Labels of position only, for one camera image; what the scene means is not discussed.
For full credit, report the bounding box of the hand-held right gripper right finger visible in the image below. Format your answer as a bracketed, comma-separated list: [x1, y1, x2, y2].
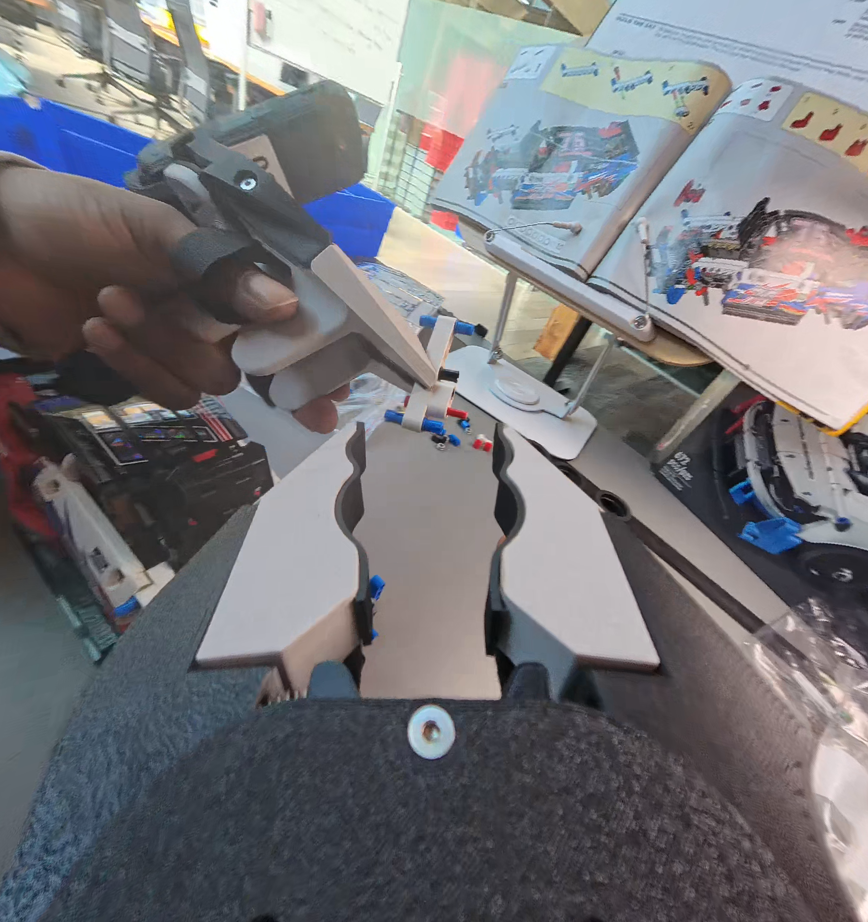
[486, 425, 661, 696]

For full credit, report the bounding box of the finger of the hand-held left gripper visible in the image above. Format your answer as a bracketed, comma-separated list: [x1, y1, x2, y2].
[310, 243, 440, 391]

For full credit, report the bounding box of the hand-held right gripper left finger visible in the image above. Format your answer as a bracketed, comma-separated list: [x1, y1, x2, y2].
[196, 421, 377, 700]

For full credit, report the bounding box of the white brick beam with pins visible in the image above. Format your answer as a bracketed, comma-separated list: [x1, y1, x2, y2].
[383, 313, 489, 440]

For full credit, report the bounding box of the brick-built toy race car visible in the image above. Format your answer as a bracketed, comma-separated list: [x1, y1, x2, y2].
[0, 367, 276, 660]

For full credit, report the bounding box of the grey desk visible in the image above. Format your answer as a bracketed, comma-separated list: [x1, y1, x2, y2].
[0, 346, 868, 922]

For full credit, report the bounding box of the person's left hand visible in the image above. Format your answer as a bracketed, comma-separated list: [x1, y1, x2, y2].
[0, 162, 352, 435]

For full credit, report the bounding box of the shiny printed booklet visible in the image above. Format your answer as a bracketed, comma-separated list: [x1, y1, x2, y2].
[355, 259, 449, 332]

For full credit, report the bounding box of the blue plastic storage bin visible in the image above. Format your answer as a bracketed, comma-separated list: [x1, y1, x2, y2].
[300, 180, 399, 253]

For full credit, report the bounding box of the cluster of mixed small bricks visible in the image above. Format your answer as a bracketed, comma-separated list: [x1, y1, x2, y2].
[430, 416, 496, 455]

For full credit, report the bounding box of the red plastic crate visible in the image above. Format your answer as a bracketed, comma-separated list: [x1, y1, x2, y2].
[416, 119, 464, 231]

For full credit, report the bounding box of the black office chair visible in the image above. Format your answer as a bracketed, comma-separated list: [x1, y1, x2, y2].
[45, 0, 215, 123]

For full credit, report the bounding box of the toy car set box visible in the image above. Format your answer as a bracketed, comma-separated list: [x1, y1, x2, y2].
[650, 389, 868, 674]

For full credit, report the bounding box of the pile of clear plastic bags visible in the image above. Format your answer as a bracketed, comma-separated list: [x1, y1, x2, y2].
[751, 598, 868, 922]

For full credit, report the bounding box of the open instruction booklet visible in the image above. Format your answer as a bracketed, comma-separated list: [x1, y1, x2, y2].
[430, 43, 868, 435]

